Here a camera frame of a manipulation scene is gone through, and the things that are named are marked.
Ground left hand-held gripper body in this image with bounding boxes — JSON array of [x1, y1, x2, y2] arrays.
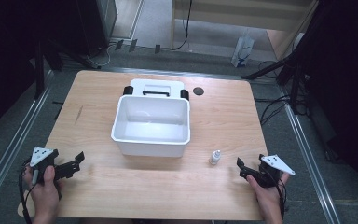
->
[[29, 146, 60, 185]]

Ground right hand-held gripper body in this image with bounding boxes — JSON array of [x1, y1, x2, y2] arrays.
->
[[256, 153, 296, 189]]

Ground small white dropper bottle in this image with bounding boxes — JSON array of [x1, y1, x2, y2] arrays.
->
[[209, 149, 222, 166]]

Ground white plastic storage box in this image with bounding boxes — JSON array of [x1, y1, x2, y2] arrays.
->
[[110, 94, 191, 159]]

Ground person's right hand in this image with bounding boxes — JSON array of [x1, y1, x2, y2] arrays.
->
[[246, 172, 291, 218]]

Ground person's left hand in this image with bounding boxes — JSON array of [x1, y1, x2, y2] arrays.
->
[[23, 164, 63, 218]]

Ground black metal stand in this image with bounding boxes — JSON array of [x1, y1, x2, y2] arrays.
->
[[241, 46, 312, 116], [32, 38, 102, 101]]

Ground white box lid black latches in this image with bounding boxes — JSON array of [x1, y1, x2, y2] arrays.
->
[[122, 77, 190, 102]]

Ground white and blue bag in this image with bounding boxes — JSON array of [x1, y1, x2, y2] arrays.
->
[[230, 29, 255, 69]]

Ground dark cabinet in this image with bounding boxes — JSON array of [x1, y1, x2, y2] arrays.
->
[[74, 0, 119, 58]]

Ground light wooden furniture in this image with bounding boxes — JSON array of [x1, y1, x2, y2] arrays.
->
[[169, 0, 320, 60]]

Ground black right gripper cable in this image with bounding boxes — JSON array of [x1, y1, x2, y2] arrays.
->
[[268, 164, 289, 220]]

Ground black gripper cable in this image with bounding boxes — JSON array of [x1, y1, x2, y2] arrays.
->
[[268, 164, 289, 220], [18, 158, 41, 224]]

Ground metal floor rail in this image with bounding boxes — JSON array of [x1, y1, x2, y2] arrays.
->
[[0, 70, 56, 217], [278, 85, 342, 224]]

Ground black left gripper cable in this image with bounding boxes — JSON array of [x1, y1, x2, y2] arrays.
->
[[18, 158, 41, 224]]

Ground black floor cables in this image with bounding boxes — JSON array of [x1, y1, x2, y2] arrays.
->
[[254, 60, 296, 126]]

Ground white floor cable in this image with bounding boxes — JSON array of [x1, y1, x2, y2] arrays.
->
[[85, 42, 112, 68]]

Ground black hanging cable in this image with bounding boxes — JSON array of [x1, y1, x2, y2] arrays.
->
[[171, 0, 194, 51]]

